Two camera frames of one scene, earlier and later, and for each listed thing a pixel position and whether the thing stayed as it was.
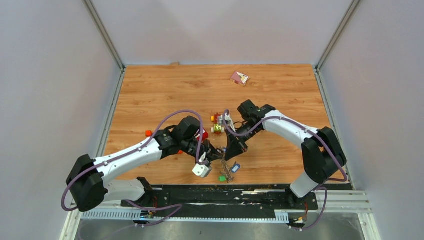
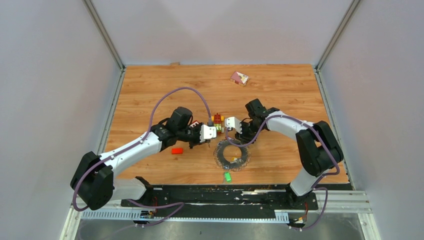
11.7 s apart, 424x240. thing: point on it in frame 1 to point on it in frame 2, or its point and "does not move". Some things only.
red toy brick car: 218,121 does not move
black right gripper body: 245,137 does not move
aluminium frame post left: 104,34 does not move
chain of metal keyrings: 226,172 to 218,153
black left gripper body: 192,146 to 192,135
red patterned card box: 239,78 does not move
